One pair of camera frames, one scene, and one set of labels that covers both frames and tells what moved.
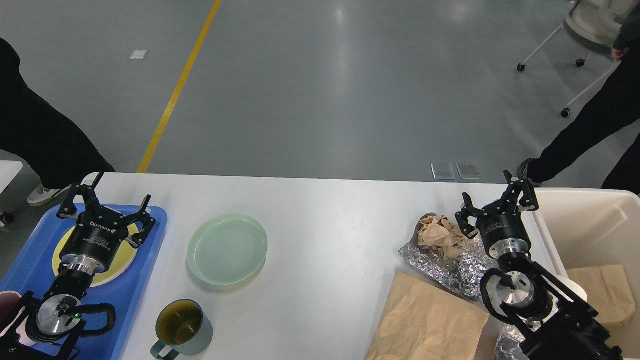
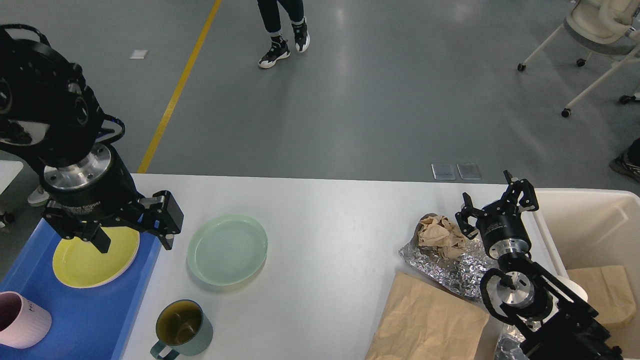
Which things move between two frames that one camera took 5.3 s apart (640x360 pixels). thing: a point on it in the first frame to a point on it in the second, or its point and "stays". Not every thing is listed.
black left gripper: [95, 243] to [97, 188]
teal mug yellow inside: [184, 326] stays
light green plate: [227, 249] stays
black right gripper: [503, 230] stays
